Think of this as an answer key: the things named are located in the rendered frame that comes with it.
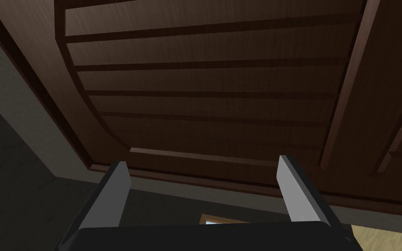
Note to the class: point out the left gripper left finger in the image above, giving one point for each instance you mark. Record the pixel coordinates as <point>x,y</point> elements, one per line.
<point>108,198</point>

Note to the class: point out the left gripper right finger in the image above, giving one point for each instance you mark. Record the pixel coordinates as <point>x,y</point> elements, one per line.
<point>300,195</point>

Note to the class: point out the dark brown panelled door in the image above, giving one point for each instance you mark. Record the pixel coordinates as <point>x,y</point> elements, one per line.
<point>208,87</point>

